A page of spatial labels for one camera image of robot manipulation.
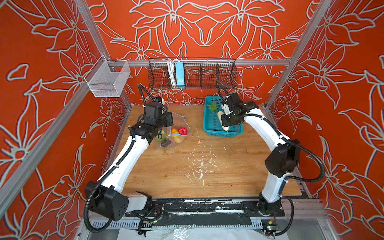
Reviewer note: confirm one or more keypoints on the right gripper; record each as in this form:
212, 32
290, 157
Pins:
225, 123

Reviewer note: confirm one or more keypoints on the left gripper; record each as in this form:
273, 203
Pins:
168, 116

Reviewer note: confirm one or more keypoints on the green cabbage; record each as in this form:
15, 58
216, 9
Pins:
161, 136

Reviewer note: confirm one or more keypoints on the dark avocado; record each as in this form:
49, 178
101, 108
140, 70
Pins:
166, 143

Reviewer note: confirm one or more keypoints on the clear zip top bag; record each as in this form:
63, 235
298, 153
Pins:
179, 121

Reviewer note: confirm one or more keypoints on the yellow red peach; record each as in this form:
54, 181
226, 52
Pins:
174, 131

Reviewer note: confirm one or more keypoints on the white radish with leaves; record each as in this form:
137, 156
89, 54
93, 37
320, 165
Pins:
213, 107

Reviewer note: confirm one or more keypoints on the yellow potato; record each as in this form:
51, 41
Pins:
178, 139

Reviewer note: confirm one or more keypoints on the red fruit front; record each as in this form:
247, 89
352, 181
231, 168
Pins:
183, 131

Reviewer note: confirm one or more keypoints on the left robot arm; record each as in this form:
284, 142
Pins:
105, 201

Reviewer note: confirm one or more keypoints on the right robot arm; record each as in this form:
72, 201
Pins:
284, 156

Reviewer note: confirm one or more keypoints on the turquoise plastic basket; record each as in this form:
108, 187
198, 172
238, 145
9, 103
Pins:
211, 123

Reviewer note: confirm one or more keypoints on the light blue box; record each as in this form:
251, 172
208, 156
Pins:
180, 75

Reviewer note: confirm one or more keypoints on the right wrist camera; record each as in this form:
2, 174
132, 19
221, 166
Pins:
231, 102

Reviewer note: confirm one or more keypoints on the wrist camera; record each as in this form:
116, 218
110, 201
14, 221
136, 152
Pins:
231, 102
156, 109

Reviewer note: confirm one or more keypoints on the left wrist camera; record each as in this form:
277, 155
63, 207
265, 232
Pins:
156, 109

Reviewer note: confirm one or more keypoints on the black wire wall basket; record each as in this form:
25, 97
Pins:
200, 73

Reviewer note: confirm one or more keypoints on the clear wire wall basket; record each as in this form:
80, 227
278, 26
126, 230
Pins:
107, 79

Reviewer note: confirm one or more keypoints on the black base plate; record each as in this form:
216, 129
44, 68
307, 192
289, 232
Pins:
247, 206

